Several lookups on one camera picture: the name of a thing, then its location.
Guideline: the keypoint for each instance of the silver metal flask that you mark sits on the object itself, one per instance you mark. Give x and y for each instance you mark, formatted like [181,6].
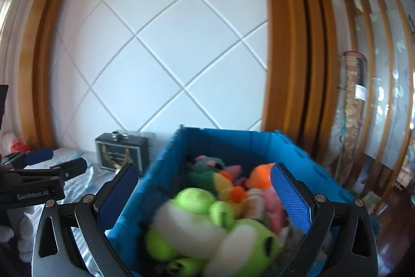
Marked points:
[118,135]

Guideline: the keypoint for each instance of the blue plastic crate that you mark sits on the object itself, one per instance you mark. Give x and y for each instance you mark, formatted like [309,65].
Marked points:
[155,173]

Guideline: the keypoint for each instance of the white curtain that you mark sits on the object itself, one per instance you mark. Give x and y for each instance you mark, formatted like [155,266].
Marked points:
[9,20]

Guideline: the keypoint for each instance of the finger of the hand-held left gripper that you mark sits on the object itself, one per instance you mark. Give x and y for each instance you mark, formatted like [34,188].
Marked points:
[39,155]
[71,168]

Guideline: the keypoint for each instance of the red bag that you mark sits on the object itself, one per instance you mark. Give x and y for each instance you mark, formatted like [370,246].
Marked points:
[18,144]

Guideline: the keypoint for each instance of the yellow duck plush green hat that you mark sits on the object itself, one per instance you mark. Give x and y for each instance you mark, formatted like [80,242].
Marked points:
[227,186]

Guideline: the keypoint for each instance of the black gift bag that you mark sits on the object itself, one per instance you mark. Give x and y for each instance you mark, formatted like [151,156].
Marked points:
[107,153]

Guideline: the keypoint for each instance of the wooden headboard frame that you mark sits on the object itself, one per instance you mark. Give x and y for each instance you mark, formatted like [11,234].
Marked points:
[291,37]

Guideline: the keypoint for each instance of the pink pig plush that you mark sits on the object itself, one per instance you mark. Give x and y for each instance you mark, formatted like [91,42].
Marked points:
[270,199]

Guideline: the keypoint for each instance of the white soft item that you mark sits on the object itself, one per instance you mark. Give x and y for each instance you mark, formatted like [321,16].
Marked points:
[6,138]

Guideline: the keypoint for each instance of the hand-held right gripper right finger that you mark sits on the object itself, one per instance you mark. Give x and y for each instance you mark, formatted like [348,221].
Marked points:
[291,199]

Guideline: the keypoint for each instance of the green and white plush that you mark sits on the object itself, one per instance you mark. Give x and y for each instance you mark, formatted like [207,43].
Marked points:
[246,238]

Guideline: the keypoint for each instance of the wooden glass partition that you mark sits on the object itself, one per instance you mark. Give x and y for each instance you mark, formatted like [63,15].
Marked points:
[382,53]

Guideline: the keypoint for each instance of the rolled patterned mat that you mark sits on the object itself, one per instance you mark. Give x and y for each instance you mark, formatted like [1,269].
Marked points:
[353,108]

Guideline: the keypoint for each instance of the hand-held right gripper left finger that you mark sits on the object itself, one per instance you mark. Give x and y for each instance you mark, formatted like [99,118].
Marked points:
[116,199]

